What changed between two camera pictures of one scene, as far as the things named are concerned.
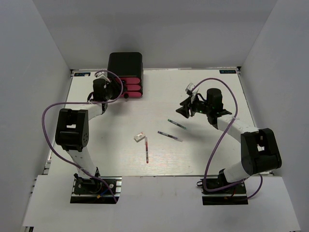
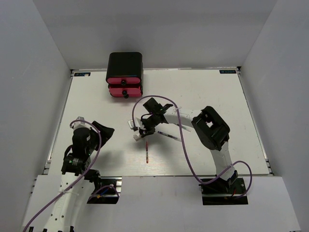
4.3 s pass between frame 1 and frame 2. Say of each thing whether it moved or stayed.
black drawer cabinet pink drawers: stayed
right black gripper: moved
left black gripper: moved
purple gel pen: stayed
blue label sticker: stayed
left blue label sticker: stayed
